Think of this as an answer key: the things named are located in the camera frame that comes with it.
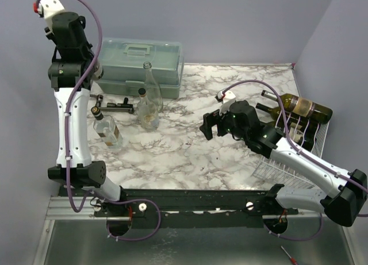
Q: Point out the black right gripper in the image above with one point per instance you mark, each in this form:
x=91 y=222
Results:
x=214 y=124

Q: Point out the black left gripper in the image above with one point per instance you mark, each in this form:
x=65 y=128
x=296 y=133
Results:
x=47 y=30

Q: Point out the tall clear glass bottle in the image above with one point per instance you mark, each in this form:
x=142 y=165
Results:
x=152 y=87

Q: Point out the green wine bottle silver neck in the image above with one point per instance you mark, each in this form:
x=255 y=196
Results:
x=98 y=71

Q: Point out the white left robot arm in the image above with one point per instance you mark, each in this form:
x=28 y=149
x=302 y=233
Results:
x=73 y=69

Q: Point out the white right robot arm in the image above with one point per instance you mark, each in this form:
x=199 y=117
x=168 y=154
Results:
x=341 y=194

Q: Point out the small clear black-capped bottle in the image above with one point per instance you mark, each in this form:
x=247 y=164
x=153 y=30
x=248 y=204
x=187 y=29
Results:
x=147 y=111

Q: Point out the wine bottle on rack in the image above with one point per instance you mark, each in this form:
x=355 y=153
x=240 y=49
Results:
x=275 y=112
x=301 y=107

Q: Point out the top wine bottle on rack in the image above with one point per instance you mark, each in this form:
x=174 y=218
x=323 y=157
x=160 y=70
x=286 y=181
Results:
x=301 y=107

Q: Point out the clear flat liquor bottle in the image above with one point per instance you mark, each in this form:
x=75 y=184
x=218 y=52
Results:
x=106 y=129

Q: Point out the translucent green storage box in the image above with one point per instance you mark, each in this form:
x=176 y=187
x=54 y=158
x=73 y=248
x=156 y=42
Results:
x=122 y=62

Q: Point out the black metal pipe fitting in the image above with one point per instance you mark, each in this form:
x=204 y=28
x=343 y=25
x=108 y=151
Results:
x=125 y=106

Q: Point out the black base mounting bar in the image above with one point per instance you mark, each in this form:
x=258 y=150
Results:
x=149 y=208

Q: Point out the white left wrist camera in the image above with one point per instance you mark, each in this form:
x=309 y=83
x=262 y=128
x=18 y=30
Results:
x=46 y=9

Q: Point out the white wire wine rack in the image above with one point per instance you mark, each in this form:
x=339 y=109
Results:
x=297 y=169

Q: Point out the red handled screwdriver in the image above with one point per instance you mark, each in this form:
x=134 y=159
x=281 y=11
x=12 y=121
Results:
x=292 y=260

